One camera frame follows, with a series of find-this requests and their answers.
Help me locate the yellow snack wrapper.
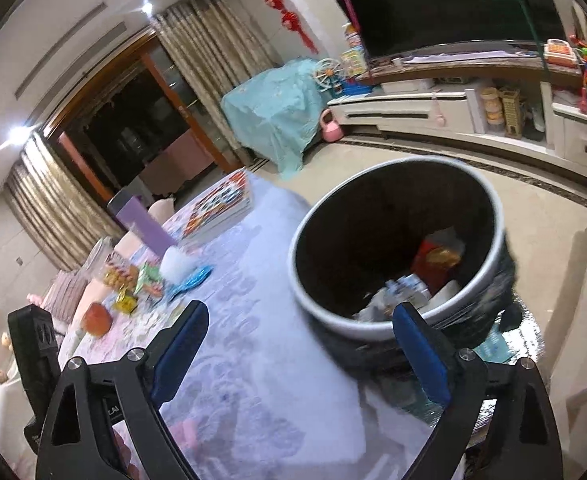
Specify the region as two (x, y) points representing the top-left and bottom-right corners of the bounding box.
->
(112, 286), (137, 315)

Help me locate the green milk carton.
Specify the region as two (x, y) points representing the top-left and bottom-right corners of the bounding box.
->
(134, 262), (164, 300)

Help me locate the white foam fruit net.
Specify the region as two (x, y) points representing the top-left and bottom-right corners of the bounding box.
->
(159, 246), (198, 285)

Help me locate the blue plastic wrapper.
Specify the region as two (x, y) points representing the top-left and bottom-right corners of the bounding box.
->
(167, 266), (214, 301)

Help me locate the round black trash bin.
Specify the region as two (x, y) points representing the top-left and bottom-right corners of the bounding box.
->
(288, 156), (523, 378)

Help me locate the silver foil mat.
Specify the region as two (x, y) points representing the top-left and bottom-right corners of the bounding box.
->
(372, 303), (546, 430)

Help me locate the red apple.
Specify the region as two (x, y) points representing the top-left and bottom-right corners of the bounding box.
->
(81, 302), (112, 338)

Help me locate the clear cookie jar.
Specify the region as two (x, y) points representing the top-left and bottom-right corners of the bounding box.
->
(100, 252), (138, 292)

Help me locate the beige curtain left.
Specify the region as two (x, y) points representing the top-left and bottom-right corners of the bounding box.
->
(4, 133), (124, 271)

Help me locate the beige curtain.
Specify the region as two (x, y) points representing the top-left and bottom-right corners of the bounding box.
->
(4, 133), (124, 271)
(149, 0), (275, 164)

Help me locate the purple tumbler with lid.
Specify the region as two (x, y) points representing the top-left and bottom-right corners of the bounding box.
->
(107, 188), (178, 258)

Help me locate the floral tablecloth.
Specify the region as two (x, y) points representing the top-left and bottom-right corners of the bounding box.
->
(58, 171), (425, 480)

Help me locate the teal cloth covered furniture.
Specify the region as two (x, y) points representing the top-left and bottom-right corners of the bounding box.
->
(221, 58), (327, 178)

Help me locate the white TV cabinet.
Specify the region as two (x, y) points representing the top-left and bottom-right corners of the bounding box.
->
(328, 79), (587, 179)

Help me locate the beige curtain right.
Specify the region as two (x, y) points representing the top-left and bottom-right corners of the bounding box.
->
(149, 0), (275, 164)

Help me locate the pink kettlebell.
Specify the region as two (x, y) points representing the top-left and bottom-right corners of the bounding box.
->
(319, 108), (344, 143)

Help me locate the ferris wheel toy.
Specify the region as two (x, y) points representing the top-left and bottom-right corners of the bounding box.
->
(313, 58), (345, 91)

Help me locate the black television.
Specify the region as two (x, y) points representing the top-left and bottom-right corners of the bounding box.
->
(336, 0), (565, 58)

